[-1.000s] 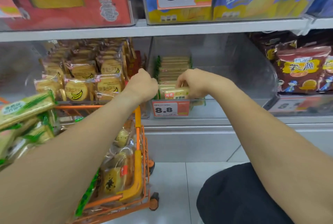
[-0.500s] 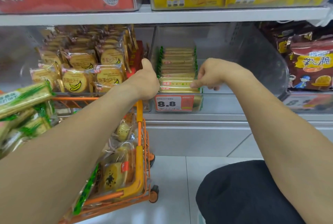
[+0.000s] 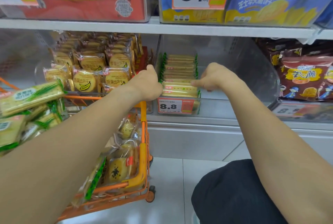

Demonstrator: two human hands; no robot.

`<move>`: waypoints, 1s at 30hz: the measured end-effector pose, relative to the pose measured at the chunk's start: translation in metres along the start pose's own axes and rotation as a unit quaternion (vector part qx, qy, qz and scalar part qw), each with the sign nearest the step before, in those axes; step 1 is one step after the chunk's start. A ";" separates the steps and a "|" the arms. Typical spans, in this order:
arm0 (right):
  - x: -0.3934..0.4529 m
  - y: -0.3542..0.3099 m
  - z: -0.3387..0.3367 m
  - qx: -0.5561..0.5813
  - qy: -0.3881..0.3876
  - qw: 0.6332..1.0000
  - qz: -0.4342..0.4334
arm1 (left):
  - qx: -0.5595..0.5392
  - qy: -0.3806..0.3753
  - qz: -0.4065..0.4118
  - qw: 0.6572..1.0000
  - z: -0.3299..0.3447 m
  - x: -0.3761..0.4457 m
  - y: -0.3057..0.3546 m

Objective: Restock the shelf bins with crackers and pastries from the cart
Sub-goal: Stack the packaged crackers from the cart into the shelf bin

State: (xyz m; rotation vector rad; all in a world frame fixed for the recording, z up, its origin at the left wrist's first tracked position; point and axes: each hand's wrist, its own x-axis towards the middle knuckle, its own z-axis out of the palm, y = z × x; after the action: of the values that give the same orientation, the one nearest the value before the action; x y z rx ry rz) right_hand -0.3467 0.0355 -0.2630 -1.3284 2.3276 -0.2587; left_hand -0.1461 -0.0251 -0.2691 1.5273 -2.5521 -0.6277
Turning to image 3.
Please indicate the person's left forearm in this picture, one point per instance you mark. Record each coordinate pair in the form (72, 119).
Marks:
(65, 153)

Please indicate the green cracker packets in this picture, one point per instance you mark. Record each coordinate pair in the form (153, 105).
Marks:
(26, 99)
(179, 90)

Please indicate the row of dark red bags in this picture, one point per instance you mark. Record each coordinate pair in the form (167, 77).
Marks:
(304, 75)

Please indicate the white metal store shelf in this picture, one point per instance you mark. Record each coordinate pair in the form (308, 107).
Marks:
(104, 25)

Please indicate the group of banana biscuit packets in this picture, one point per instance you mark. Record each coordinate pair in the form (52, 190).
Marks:
(85, 82)

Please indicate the person's white right shoe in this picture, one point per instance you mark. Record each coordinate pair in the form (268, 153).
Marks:
(195, 220)

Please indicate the person's left hand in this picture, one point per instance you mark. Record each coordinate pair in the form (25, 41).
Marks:
(147, 86)

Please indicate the pile of blue snack bags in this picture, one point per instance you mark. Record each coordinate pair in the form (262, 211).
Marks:
(325, 15)

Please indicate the orange shopping cart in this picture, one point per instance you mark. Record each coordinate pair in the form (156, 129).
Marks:
(141, 169)

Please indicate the person's right hand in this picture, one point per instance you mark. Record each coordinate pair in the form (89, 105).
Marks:
(221, 78)

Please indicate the person's right leg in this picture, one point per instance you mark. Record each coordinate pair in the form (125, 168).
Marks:
(234, 195)

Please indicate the person's right forearm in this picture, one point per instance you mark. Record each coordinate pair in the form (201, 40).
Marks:
(273, 140)

